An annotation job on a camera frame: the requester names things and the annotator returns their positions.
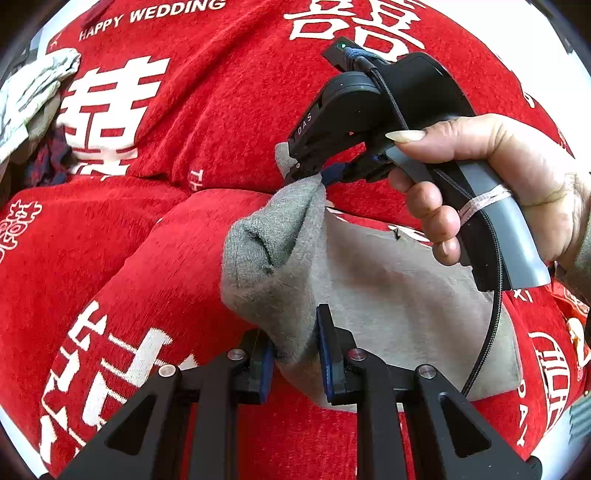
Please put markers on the person's right hand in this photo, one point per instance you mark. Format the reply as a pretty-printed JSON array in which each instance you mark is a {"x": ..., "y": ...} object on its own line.
[{"x": 521, "y": 161}]

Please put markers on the grey knit garment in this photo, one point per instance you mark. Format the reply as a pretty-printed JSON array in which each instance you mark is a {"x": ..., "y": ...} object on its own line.
[{"x": 392, "y": 300}]

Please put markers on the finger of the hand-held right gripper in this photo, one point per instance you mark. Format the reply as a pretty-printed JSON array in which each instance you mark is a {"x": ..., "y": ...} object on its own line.
[
  {"x": 314, "y": 134},
  {"x": 334, "y": 174}
]

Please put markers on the red printed blanket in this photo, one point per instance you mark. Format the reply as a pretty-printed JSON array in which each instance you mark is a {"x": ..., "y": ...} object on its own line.
[{"x": 207, "y": 115}]

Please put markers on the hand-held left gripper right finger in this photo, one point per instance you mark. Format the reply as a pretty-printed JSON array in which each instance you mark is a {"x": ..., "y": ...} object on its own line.
[{"x": 326, "y": 355}]

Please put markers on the person's right forearm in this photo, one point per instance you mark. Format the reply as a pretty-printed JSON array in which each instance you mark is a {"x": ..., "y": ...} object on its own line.
[{"x": 579, "y": 272}]

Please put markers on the white crumpled cloth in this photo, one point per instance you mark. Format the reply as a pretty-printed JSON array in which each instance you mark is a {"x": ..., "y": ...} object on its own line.
[{"x": 32, "y": 87}]

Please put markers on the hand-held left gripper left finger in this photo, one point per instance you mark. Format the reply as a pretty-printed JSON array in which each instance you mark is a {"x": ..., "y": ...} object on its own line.
[{"x": 265, "y": 374}]

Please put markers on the dark plaid cloth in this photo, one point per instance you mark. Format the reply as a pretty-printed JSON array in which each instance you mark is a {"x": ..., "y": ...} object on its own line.
[{"x": 51, "y": 157}]

